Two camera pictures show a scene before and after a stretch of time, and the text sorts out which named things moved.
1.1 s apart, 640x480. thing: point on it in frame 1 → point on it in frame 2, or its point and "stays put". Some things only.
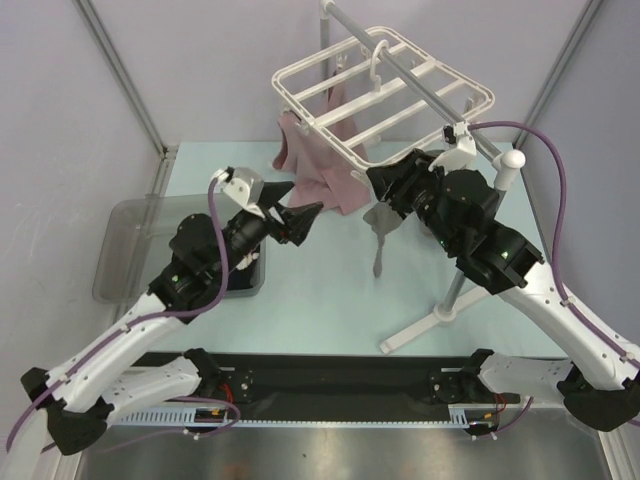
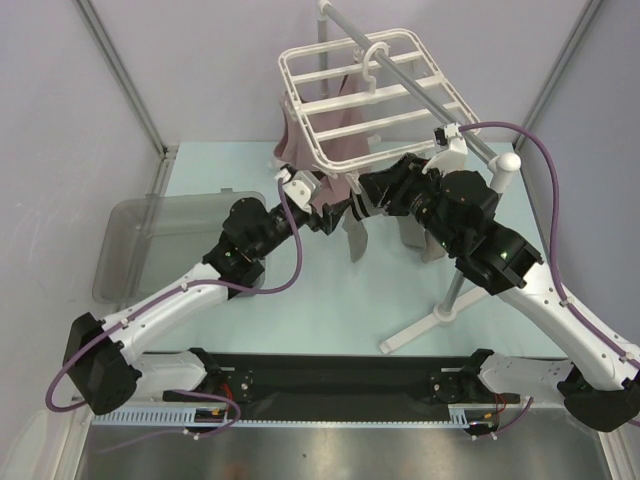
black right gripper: x=398 y=185 stays put
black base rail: x=338 y=381 stays put
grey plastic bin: x=131 y=238 stays put
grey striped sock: x=383 y=219 → x=359 y=209
